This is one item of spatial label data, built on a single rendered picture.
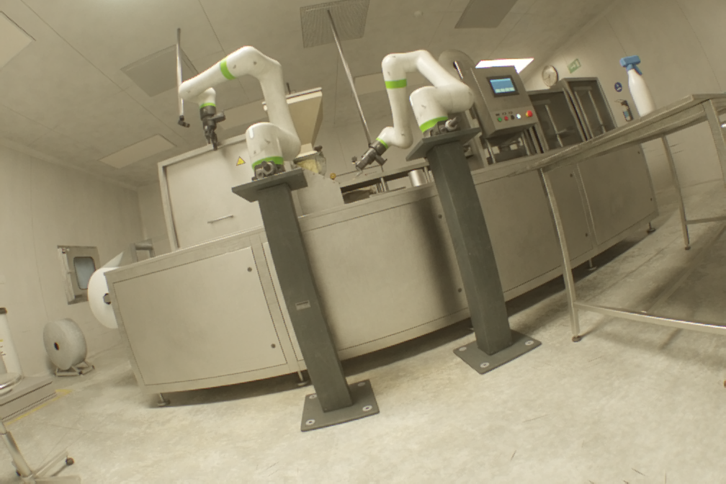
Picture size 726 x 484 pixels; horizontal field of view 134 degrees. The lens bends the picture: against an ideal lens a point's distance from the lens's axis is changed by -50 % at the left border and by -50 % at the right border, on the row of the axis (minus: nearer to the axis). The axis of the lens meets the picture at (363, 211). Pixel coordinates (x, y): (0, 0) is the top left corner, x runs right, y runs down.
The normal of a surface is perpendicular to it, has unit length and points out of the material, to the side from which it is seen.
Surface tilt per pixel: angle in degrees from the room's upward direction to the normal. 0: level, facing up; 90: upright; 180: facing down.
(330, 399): 90
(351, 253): 90
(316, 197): 90
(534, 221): 90
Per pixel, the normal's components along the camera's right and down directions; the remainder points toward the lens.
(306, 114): 0.21, 0.29
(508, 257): 0.11, -0.11
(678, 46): -0.96, 0.26
